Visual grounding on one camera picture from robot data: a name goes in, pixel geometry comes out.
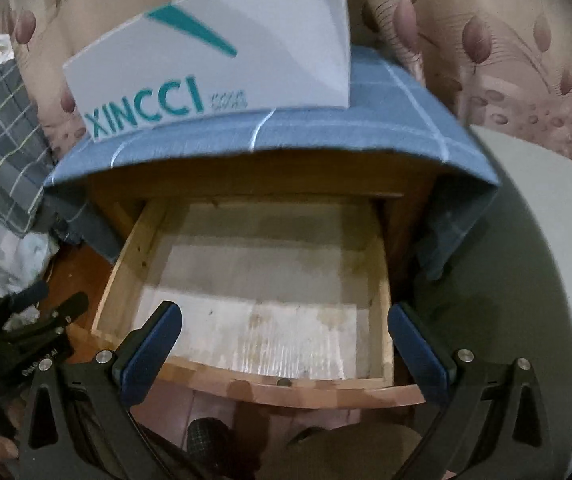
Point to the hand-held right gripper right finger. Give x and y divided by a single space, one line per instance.
416 355

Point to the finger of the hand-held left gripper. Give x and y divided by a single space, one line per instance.
56 317
28 294

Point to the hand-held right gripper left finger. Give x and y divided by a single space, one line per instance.
151 350

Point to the wooden drawer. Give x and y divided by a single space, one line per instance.
116 280

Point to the white drawer liner paper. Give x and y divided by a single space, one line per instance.
266 310

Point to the white floral cloth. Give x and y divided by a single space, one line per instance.
6 255

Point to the plaid slipper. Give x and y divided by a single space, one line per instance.
208 437

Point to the person's right leg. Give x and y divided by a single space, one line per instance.
356 455

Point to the pale round stool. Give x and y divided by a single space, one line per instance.
516 260

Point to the grey plaid blanket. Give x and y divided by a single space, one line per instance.
1 135

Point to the wooden nightstand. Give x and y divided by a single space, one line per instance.
266 177

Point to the blue checked cloth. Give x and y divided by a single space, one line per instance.
366 120

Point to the white shoe box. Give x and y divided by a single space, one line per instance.
266 60

